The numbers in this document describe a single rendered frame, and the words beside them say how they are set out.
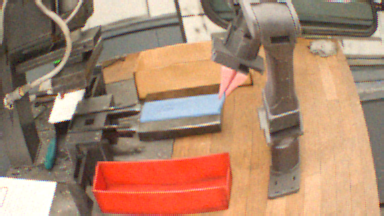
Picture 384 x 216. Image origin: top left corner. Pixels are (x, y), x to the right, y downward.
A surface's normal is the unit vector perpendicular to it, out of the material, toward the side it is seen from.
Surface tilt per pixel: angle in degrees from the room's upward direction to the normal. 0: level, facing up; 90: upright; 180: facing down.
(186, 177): 90
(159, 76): 90
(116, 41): 90
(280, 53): 119
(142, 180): 90
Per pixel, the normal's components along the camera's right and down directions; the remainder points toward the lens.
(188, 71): -0.07, 0.46
